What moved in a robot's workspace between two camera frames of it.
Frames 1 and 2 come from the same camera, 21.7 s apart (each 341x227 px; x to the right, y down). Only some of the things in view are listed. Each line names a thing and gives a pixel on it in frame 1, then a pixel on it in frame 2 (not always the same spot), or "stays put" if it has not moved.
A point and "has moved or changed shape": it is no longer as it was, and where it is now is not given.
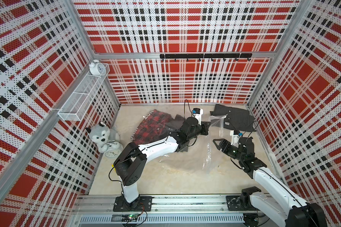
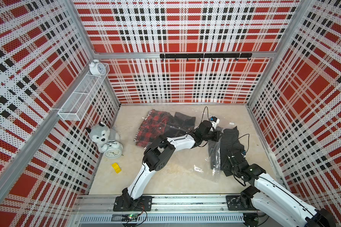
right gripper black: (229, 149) → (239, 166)
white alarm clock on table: (112, 150) stays put
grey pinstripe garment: (233, 118) → (220, 150)
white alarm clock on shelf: (97, 68) stays put
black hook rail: (237, 55) stays put
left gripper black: (204, 126) → (217, 136)
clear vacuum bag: (198, 152) has moved or changed shape
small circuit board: (130, 217) stays put
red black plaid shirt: (153, 127) stays put
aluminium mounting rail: (161, 204) stays put
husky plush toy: (101, 134) stays put
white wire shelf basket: (74, 107) stays put
